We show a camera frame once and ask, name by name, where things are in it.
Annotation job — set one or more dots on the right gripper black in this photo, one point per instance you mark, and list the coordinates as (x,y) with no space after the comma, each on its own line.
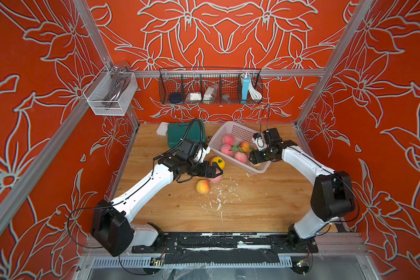
(255,154)

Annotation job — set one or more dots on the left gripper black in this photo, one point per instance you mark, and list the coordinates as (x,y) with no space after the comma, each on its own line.
(212,174)

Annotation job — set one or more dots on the yellow peach back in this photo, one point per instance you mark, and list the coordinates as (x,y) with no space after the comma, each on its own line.
(219,161)

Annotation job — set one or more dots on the pink peach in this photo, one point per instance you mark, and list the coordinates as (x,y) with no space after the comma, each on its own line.
(215,180)
(228,139)
(226,149)
(241,157)

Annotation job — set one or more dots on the yellow orange peach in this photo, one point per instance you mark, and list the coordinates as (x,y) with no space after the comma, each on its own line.
(203,187)

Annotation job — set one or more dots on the orange red peach front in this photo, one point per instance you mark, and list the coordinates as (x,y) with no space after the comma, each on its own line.
(245,147)

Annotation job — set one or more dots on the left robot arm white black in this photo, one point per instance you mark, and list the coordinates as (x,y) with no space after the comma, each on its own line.
(111,223)

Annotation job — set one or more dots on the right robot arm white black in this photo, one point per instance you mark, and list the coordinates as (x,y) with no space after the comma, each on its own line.
(332,197)

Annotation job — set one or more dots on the white plastic perforated basket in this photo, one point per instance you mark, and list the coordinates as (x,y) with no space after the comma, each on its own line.
(240,133)

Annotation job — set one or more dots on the white packet in basket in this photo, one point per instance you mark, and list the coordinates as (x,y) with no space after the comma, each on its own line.
(194,97)

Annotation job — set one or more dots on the metal tongs in basket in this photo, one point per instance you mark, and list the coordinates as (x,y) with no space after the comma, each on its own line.
(119,85)

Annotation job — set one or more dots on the green plastic tool case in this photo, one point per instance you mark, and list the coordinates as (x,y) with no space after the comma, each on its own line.
(177,131)

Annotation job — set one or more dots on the small white box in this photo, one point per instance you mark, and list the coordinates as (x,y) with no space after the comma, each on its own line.
(162,130)

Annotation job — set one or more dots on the clear plastic bag packet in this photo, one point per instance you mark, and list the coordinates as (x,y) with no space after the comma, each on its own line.
(210,94)

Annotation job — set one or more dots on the light blue box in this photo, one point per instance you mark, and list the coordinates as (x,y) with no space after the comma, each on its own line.
(245,87)

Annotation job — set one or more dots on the dark round container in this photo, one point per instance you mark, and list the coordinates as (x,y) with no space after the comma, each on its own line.
(175,98)

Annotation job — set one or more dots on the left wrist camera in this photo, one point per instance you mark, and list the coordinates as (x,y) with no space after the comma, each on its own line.
(202,151)

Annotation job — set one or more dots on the black wire wall basket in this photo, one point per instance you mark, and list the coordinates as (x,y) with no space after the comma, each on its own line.
(198,79)

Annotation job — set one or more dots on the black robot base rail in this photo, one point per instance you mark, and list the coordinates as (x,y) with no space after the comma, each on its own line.
(227,248)

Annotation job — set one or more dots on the white mesh wall basket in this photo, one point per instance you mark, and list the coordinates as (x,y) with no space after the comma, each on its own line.
(101,87)

